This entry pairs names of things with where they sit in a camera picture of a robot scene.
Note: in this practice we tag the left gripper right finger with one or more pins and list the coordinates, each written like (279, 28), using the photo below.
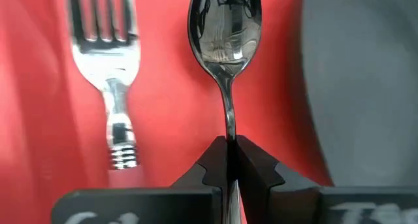
(326, 206)

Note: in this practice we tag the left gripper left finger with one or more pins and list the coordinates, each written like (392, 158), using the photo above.
(147, 206)

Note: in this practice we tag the red plastic tray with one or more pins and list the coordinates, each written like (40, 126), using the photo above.
(170, 119)

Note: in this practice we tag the dark grey round plate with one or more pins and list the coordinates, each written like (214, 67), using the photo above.
(365, 87)

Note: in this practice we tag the shiny dark metal spoon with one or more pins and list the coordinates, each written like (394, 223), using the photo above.
(225, 28)

